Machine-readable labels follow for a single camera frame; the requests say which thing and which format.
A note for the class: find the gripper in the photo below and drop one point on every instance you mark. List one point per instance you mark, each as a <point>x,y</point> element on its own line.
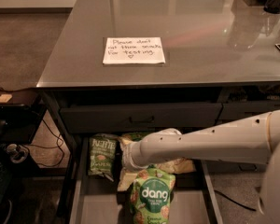
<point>130,159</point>

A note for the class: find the green Kettle jalapeno chip bag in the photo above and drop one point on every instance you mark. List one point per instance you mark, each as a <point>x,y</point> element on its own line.
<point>102,154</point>

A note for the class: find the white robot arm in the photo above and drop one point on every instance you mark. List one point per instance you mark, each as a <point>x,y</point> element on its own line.
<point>251,140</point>

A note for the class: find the front green Dang chip bag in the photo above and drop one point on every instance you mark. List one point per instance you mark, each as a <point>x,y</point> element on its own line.
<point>150,198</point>

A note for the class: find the green dang chip bag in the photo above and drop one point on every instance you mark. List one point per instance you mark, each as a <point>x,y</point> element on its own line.
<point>150,198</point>
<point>135,136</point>

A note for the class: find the open middle drawer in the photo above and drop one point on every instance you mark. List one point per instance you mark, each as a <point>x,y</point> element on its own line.
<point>97,201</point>

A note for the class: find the rear green Dang chip bag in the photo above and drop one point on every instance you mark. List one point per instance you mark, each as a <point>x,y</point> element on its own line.
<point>135,136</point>

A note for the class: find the brown seaweed snack bag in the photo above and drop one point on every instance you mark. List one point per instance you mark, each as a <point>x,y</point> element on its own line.
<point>178,166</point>

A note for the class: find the top left drawer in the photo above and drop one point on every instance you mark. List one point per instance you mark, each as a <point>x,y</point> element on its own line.
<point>138,117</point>

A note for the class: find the bottom right drawer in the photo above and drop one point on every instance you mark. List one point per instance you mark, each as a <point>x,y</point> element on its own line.
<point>233,167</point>

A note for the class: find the top right drawer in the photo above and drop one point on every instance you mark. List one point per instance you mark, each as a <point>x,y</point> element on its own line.
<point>246,101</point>

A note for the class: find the grey metal cabinet counter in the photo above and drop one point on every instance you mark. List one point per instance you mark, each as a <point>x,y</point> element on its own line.
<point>208,45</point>

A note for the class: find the round metal caster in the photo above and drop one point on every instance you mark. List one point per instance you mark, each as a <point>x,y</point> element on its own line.
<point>16,153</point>

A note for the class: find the white handwritten paper note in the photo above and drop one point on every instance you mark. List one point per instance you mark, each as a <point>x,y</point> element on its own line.
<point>133,50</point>

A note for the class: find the black side cart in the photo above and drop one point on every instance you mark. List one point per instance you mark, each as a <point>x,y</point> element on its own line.
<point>21,113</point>

